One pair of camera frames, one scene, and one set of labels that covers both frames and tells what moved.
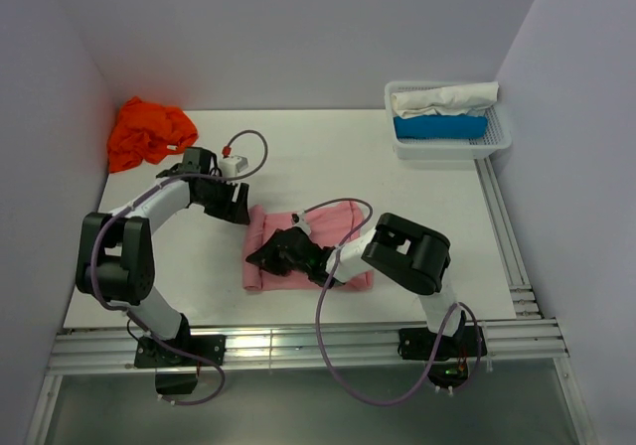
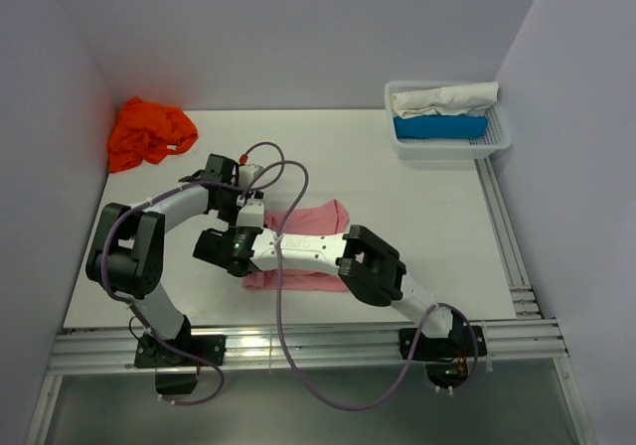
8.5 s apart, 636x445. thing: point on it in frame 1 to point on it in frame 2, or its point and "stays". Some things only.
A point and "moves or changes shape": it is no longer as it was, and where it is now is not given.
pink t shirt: x=329 y=224 moves or changes shape
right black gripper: x=266 y=255 to x=233 y=230
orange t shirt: x=147 y=132 stays
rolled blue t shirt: x=451 y=126 stays
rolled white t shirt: x=450 y=100 stays
